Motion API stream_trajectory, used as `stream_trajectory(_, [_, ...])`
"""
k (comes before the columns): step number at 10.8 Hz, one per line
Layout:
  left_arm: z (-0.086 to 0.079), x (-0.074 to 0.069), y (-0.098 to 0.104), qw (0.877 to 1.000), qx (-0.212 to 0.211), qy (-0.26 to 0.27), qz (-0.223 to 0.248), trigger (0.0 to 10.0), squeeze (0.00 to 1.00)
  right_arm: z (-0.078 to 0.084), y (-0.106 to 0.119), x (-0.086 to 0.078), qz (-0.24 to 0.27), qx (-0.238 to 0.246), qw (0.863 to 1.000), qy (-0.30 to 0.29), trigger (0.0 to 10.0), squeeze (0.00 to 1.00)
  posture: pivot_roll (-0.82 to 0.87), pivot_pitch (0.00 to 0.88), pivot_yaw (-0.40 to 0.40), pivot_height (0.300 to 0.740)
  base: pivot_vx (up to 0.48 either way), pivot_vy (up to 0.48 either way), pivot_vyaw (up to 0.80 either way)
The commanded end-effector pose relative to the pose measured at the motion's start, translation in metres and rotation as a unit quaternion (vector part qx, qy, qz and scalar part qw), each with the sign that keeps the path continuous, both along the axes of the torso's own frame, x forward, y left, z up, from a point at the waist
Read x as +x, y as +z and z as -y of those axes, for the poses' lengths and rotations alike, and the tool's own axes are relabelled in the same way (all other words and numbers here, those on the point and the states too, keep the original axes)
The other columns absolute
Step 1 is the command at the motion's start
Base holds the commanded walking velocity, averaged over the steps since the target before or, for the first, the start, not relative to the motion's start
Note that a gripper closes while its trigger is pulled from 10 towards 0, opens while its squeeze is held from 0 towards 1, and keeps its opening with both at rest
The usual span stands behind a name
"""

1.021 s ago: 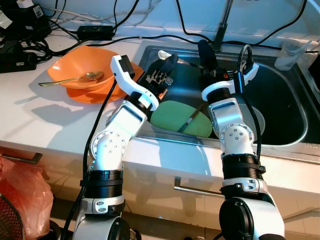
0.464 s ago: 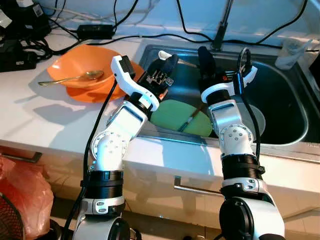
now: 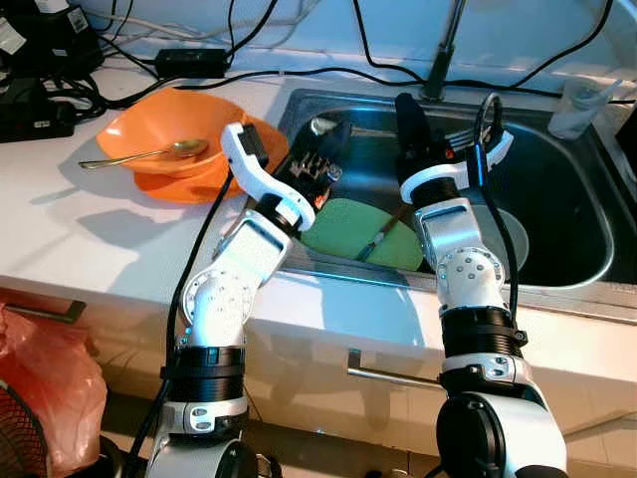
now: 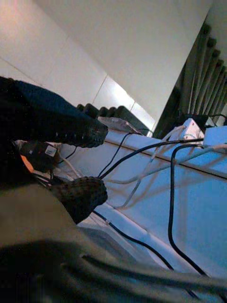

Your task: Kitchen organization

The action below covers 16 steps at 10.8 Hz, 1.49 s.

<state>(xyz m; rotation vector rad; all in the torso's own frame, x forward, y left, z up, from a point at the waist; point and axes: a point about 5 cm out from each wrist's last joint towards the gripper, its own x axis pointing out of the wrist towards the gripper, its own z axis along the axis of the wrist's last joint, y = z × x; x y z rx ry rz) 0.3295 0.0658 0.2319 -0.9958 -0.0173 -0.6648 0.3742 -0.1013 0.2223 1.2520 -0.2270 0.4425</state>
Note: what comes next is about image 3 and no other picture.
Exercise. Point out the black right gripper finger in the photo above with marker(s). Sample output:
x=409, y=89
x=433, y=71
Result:
x=410, y=115

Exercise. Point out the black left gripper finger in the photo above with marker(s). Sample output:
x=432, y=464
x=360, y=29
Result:
x=336, y=137

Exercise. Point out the steel fork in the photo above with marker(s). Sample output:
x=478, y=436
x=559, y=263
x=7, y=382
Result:
x=468, y=134

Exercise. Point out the orange plastic plate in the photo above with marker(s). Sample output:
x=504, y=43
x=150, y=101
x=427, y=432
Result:
x=199, y=189

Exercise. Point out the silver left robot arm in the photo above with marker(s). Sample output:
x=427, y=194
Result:
x=229, y=289

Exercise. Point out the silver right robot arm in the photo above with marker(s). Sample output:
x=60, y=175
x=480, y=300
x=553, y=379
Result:
x=468, y=279

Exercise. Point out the stainless steel kitchen sink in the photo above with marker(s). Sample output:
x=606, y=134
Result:
x=557, y=199

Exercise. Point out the white kitchen cabinet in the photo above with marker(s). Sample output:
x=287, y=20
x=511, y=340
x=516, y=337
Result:
x=299, y=368

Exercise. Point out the green plate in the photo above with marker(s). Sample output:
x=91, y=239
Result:
x=348, y=229

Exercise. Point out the steel sink faucet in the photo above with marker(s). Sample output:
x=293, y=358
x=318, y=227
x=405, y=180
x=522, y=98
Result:
x=443, y=55

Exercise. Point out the white bowl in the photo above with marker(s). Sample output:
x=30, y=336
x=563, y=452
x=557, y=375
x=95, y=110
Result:
x=513, y=239

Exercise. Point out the clear drinking glass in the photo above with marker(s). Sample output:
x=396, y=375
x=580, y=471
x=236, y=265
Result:
x=577, y=110

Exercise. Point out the black power adapter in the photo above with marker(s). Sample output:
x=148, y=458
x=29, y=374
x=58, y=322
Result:
x=189, y=62

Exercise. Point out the black power strip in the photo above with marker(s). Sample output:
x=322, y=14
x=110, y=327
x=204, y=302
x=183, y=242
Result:
x=30, y=115

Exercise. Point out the red plastic bag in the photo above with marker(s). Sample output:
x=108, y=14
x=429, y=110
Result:
x=50, y=378

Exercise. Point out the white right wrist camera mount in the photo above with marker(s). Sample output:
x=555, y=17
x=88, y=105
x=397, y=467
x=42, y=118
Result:
x=428, y=182

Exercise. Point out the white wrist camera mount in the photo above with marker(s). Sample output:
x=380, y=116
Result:
x=249, y=169
x=428, y=182

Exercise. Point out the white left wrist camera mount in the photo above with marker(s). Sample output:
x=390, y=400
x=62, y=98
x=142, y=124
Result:
x=249, y=169

